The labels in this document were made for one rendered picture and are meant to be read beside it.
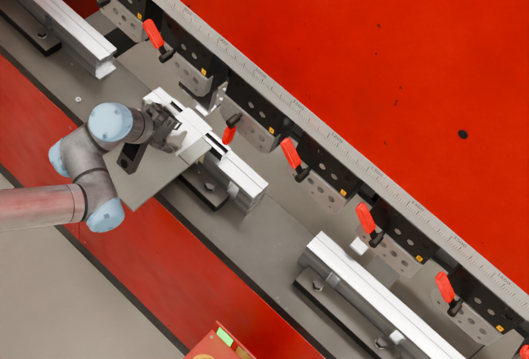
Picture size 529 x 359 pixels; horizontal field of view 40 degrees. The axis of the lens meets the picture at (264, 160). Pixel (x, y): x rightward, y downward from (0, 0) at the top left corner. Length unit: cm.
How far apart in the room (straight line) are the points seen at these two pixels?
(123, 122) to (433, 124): 60
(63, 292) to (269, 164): 97
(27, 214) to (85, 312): 132
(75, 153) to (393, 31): 68
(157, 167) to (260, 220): 31
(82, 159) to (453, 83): 73
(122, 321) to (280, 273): 96
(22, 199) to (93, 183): 16
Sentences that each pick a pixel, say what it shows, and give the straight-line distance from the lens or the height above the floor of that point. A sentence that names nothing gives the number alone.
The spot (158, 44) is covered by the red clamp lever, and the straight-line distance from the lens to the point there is 160.
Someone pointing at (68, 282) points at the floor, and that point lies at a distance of 270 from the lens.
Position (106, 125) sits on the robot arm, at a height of 130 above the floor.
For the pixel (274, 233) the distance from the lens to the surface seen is 186.
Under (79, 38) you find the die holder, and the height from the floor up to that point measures 97.
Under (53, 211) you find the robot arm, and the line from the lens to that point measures 139.
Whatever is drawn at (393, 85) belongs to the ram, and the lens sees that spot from 124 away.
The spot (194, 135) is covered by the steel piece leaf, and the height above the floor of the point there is 100.
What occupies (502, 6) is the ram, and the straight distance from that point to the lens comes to 106.
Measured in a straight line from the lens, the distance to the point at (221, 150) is 180.
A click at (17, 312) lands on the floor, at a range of 267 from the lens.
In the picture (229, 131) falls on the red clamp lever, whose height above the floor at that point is 121.
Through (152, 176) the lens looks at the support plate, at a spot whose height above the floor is 100.
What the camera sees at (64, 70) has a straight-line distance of 206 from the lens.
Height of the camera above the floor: 251
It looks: 56 degrees down
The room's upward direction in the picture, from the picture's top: 22 degrees clockwise
